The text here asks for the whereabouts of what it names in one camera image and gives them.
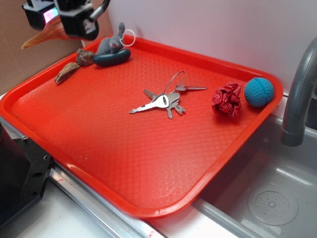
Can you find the round sink drain cover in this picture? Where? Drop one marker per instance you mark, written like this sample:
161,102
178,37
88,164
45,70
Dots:
272,205

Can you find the orange spiral conch shell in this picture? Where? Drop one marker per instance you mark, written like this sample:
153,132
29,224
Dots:
54,29

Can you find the grey plush mouse toy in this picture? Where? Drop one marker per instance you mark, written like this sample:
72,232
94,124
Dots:
116,42

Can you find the blue dimpled ball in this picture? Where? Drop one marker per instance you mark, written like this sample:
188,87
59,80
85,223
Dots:
259,91

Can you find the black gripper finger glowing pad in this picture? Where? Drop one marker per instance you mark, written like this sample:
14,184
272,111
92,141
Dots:
77,25
39,12

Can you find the brown cardboard panel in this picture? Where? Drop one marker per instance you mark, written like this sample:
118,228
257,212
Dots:
17,64

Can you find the brown rough rock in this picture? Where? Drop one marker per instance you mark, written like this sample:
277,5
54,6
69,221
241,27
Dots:
84,57

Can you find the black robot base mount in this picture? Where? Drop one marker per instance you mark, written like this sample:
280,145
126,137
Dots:
24,170

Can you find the dark green oval stone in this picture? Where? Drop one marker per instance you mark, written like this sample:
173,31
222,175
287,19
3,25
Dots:
111,59

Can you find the grey sink basin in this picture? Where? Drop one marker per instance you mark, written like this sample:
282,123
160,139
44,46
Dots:
264,160

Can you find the crumpled red paper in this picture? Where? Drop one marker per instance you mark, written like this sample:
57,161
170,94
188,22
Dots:
226,100

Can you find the red plastic tray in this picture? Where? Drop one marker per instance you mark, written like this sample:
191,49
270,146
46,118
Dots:
144,163

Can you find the aluminium rail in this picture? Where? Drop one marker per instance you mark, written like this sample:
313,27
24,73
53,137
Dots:
69,209

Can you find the brown wood piece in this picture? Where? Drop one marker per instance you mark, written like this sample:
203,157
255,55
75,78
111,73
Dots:
66,72

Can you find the grey sink faucet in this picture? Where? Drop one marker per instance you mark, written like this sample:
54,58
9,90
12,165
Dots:
301,106

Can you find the bunch of silver keys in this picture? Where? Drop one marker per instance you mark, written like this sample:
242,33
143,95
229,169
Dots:
166,100

